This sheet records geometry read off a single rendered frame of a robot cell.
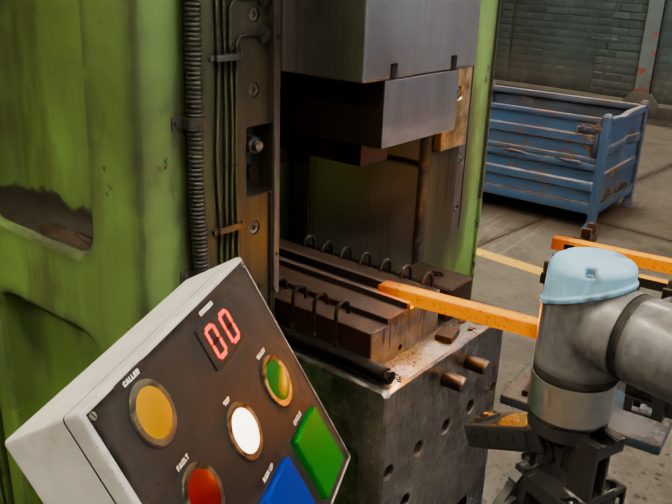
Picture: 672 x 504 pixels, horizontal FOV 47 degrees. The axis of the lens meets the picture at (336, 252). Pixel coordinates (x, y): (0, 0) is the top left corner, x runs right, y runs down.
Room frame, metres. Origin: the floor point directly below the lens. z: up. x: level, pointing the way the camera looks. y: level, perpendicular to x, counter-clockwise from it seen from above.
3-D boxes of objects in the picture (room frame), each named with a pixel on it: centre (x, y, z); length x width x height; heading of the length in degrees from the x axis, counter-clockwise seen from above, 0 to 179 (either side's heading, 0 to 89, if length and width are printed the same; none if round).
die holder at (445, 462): (1.33, 0.02, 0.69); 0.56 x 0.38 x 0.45; 52
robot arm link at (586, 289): (0.61, -0.22, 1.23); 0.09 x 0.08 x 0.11; 40
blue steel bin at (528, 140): (5.17, -1.33, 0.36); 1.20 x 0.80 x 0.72; 53
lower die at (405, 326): (1.28, 0.05, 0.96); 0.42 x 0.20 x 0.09; 52
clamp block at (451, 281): (1.32, -0.18, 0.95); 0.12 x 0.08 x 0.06; 52
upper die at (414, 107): (1.28, 0.05, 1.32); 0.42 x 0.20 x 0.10; 52
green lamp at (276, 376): (0.73, 0.06, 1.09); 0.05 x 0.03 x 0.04; 142
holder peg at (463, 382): (1.13, -0.20, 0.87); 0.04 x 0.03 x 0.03; 52
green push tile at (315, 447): (0.72, 0.01, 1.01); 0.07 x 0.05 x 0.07; 167
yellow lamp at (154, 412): (0.55, 0.15, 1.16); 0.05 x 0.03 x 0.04; 142
